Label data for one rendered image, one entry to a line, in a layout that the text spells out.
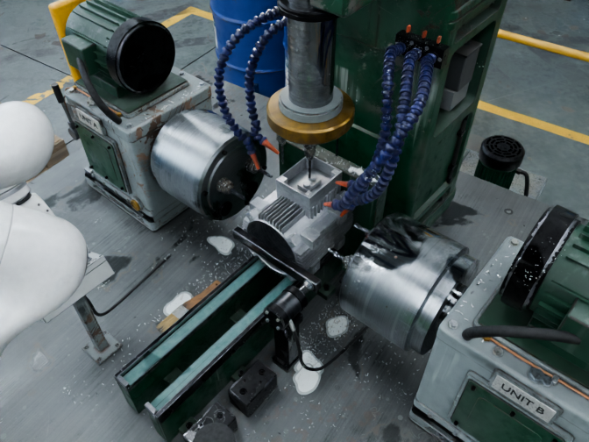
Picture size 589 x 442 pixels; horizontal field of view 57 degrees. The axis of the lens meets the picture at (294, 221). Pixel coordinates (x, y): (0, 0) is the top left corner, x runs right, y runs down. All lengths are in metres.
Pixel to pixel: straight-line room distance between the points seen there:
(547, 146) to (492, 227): 1.82
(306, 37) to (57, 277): 0.58
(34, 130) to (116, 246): 0.90
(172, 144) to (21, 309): 0.74
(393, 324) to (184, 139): 0.67
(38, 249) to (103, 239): 0.96
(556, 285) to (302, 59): 0.57
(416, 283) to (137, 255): 0.84
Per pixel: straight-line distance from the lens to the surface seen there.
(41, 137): 0.78
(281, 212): 1.22
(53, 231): 0.72
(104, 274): 1.24
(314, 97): 1.06
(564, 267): 0.90
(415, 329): 1.08
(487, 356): 0.98
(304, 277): 1.18
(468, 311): 1.02
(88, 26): 1.51
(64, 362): 1.45
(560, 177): 3.28
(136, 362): 1.24
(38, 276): 0.72
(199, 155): 1.32
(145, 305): 1.48
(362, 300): 1.10
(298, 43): 1.01
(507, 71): 4.09
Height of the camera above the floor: 1.97
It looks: 46 degrees down
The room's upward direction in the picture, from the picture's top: 1 degrees counter-clockwise
